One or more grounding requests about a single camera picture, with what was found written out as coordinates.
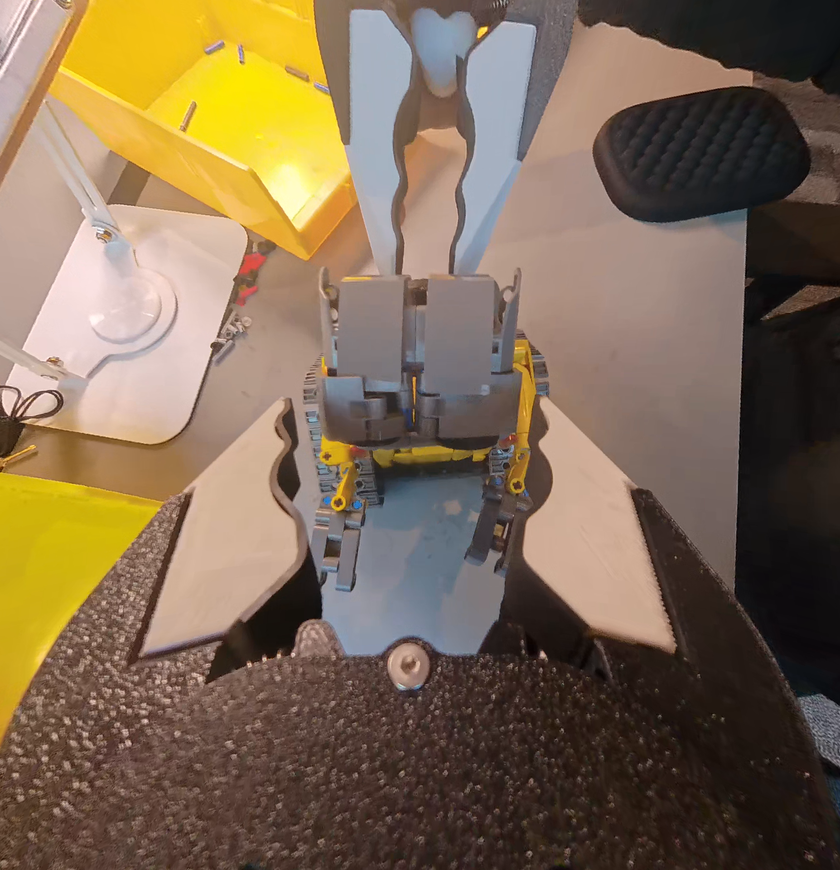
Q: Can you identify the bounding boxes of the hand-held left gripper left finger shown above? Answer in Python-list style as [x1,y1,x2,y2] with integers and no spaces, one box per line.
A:
[138,397,322,659]

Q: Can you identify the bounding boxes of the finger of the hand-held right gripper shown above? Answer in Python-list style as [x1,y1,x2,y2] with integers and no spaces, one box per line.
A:
[449,20,538,274]
[342,8,421,276]

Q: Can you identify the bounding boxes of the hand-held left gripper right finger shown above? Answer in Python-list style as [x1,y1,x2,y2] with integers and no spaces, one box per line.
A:
[508,396,676,655]

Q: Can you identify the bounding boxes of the grey Lego engine assembly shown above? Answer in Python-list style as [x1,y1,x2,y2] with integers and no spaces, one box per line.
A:
[317,266,530,446]

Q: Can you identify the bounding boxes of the yellow toy robot body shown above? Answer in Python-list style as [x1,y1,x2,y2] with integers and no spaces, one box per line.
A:
[301,336,551,592]

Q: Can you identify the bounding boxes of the person's right forearm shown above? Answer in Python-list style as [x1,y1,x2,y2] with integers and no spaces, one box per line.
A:
[579,0,840,92]

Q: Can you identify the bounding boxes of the grey desk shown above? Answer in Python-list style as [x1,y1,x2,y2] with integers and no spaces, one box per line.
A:
[0,20,754,657]

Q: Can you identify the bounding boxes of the black chair armrest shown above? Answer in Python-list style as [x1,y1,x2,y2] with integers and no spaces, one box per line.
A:
[592,86,811,224]

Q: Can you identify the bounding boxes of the red and black toy pieces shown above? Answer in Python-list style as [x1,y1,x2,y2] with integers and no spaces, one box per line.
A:
[238,239,277,305]

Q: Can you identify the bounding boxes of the yellow plastic bin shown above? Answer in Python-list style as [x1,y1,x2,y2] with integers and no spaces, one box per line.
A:
[49,0,360,261]
[0,471,164,769]

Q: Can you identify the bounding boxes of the white book stand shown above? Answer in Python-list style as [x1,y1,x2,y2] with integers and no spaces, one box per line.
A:
[0,0,250,446]

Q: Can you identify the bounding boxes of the pile of grey toy pieces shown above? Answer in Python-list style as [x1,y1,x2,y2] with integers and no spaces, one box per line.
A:
[212,314,252,364]

